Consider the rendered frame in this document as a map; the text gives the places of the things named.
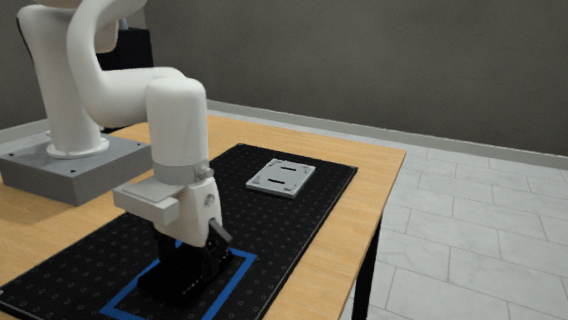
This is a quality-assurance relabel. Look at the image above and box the blue rectangular tape outline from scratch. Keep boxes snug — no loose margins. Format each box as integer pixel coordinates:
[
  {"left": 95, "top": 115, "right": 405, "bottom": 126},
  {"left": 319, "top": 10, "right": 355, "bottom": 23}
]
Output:
[{"left": 99, "top": 248, "right": 256, "bottom": 320}]

